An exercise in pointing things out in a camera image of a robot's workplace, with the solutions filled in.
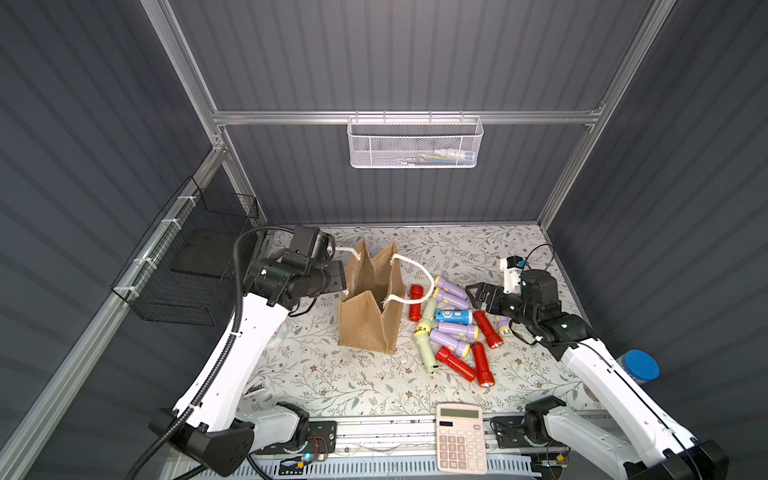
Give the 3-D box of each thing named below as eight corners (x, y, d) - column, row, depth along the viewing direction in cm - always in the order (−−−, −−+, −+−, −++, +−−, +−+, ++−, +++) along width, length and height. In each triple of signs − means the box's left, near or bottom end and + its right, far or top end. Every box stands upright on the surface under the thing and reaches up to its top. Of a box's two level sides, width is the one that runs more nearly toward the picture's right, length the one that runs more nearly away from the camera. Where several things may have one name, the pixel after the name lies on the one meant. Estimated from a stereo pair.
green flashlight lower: (427, 374, 85) (428, 371, 83) (414, 336, 93) (415, 332, 90) (441, 370, 86) (442, 367, 84) (427, 333, 93) (428, 328, 91)
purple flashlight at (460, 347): (427, 336, 91) (428, 333, 89) (434, 326, 93) (435, 323, 91) (465, 361, 86) (466, 358, 84) (471, 349, 88) (473, 346, 87)
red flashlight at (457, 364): (432, 356, 88) (433, 353, 86) (441, 345, 90) (442, 341, 88) (471, 386, 83) (473, 383, 81) (479, 373, 85) (481, 370, 83)
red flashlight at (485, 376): (478, 387, 83) (481, 384, 81) (471, 346, 91) (473, 342, 88) (492, 387, 83) (495, 384, 81) (484, 346, 91) (486, 342, 88)
